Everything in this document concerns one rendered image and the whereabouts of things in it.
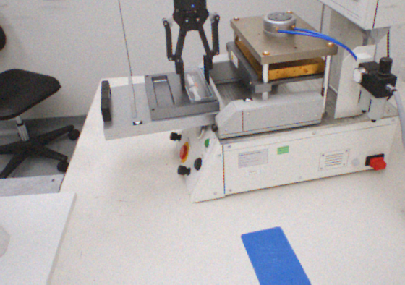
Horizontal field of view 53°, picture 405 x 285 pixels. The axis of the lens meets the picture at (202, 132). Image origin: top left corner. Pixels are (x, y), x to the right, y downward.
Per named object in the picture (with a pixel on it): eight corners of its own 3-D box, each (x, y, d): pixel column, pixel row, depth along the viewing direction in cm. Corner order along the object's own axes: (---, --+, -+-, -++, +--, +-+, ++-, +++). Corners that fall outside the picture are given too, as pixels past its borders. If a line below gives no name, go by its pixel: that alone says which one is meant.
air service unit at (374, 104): (359, 99, 98) (369, 40, 89) (394, 131, 86) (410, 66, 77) (338, 102, 97) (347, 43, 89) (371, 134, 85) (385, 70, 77)
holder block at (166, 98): (203, 75, 114) (203, 66, 113) (220, 110, 98) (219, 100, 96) (145, 83, 112) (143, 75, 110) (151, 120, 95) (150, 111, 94)
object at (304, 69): (293, 47, 115) (296, 14, 110) (328, 80, 97) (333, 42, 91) (234, 54, 113) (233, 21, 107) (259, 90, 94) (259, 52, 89)
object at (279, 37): (311, 40, 118) (315, -6, 111) (367, 87, 93) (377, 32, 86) (230, 50, 115) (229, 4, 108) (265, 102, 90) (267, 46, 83)
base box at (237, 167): (329, 108, 138) (335, 61, 128) (393, 177, 107) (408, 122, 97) (173, 132, 131) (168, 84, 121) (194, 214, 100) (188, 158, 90)
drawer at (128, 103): (210, 85, 117) (208, 60, 113) (228, 124, 99) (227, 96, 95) (106, 100, 113) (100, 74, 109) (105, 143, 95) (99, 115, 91)
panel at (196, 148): (173, 134, 129) (194, 83, 120) (189, 197, 104) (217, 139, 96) (168, 133, 128) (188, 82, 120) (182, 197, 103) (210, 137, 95)
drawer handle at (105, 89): (111, 92, 109) (108, 79, 106) (111, 121, 96) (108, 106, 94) (103, 93, 108) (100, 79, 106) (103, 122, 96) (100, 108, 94)
